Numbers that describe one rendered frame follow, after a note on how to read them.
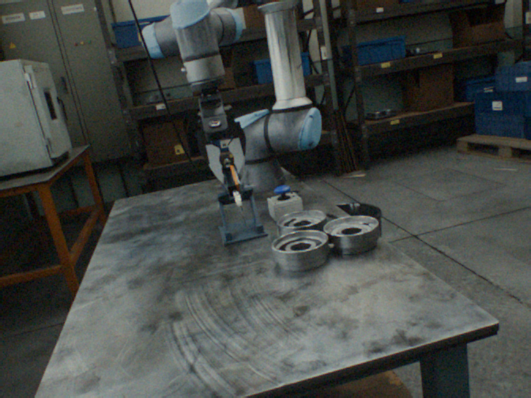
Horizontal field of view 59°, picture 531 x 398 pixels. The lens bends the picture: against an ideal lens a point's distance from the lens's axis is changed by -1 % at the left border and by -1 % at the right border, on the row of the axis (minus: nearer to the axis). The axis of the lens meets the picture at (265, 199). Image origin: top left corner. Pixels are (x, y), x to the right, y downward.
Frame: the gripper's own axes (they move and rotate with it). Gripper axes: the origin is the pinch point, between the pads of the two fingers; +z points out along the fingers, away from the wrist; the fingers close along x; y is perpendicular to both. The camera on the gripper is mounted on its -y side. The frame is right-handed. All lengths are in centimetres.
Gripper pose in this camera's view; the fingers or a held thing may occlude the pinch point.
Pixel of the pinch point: (231, 177)
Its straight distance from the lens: 98.4
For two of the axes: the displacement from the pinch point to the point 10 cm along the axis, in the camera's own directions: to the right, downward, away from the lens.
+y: -1.3, -2.9, 9.5
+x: -9.7, 2.4, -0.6
